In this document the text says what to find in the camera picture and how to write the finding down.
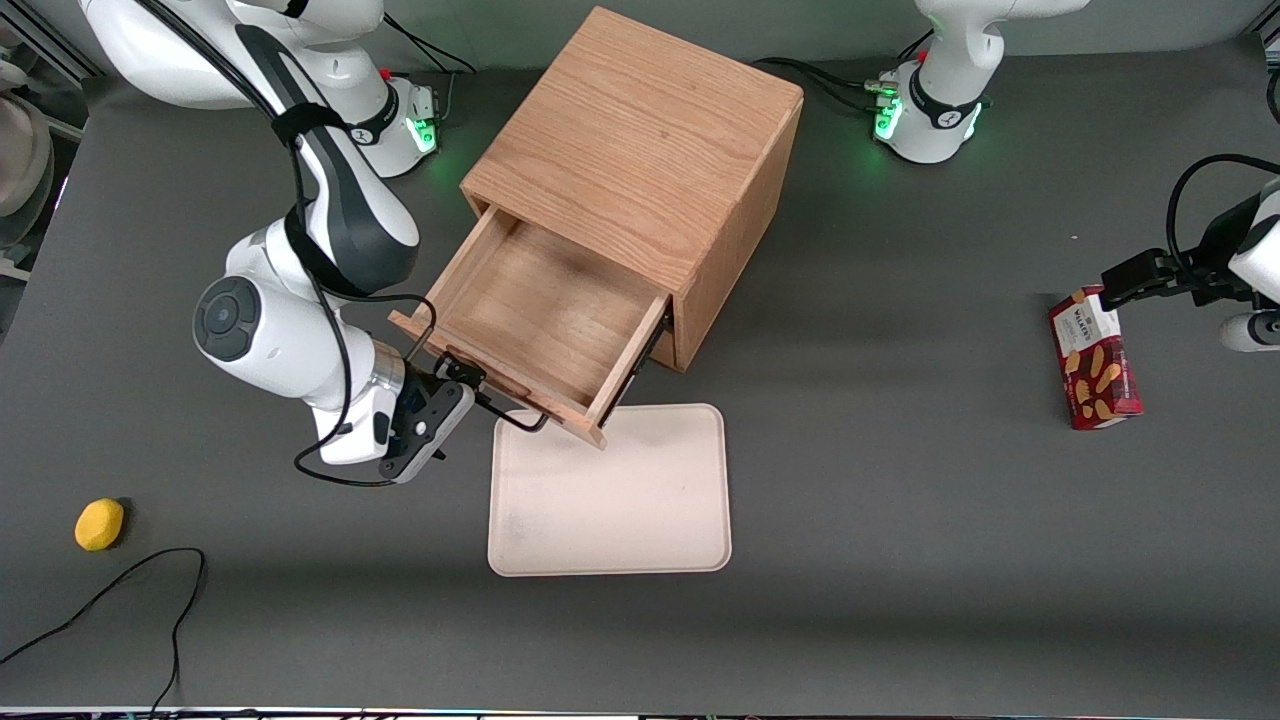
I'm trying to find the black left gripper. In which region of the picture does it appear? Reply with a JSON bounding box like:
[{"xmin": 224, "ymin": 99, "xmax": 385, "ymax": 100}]
[{"xmin": 1100, "ymin": 194, "xmax": 1265, "ymax": 313}]

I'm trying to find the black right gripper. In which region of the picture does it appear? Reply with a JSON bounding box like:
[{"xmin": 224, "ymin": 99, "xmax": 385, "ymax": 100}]
[{"xmin": 380, "ymin": 357, "xmax": 503, "ymax": 486}]

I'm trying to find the long black metal drawer handle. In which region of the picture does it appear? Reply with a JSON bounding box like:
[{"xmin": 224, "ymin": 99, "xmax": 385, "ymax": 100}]
[{"xmin": 470, "ymin": 385, "xmax": 553, "ymax": 435}]

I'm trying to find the wooden drawer with long handle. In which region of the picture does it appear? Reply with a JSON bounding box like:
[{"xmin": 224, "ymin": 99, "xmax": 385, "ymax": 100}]
[{"xmin": 388, "ymin": 203, "xmax": 673, "ymax": 449}]

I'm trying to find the oak wooden drawer cabinet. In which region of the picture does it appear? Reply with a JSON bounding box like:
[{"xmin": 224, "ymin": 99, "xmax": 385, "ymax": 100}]
[{"xmin": 460, "ymin": 5, "xmax": 807, "ymax": 373}]

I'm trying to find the red shortbread cookie box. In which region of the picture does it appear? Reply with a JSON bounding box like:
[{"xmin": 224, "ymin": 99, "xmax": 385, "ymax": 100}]
[{"xmin": 1048, "ymin": 285, "xmax": 1144, "ymax": 431}]

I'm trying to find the cream rectangular tray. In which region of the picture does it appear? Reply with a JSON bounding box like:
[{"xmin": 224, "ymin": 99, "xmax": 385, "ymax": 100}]
[{"xmin": 487, "ymin": 403, "xmax": 733, "ymax": 578}]

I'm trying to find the yellow lemon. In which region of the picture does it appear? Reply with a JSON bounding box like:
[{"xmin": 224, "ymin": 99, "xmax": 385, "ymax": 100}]
[{"xmin": 74, "ymin": 498, "xmax": 126, "ymax": 553}]

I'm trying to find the grey round background object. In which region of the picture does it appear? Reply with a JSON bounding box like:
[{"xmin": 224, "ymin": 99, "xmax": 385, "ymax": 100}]
[{"xmin": 0, "ymin": 58, "xmax": 55, "ymax": 283}]

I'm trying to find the black right arm wrist cable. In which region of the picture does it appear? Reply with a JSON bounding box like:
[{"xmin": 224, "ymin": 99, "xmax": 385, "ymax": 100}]
[{"xmin": 135, "ymin": 0, "xmax": 441, "ymax": 489}]

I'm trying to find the black arm wrist cable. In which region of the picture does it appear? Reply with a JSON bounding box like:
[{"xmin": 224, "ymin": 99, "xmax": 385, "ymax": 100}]
[
  {"xmin": 135, "ymin": 0, "xmax": 441, "ymax": 489},
  {"xmin": 1165, "ymin": 153, "xmax": 1280, "ymax": 283}
]

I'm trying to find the black left arm wrist cable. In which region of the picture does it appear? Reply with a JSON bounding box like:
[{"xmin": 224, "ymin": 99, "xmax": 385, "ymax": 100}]
[{"xmin": 1165, "ymin": 153, "xmax": 1280, "ymax": 283}]

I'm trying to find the black right base cable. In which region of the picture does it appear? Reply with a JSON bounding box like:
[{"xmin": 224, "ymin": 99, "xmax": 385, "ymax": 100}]
[{"xmin": 380, "ymin": 14, "xmax": 479, "ymax": 126}]

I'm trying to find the thin black loose cable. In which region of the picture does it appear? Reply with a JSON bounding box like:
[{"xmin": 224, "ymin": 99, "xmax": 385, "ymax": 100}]
[{"xmin": 0, "ymin": 547, "xmax": 208, "ymax": 717}]

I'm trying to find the black left base cable bundle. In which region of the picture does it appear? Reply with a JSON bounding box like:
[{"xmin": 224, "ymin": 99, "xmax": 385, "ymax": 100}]
[{"xmin": 752, "ymin": 30, "xmax": 933, "ymax": 116}]

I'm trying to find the aluminium frame rail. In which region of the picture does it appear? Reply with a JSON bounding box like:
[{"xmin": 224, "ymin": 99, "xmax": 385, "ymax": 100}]
[{"xmin": 0, "ymin": 0, "xmax": 103, "ymax": 83}]

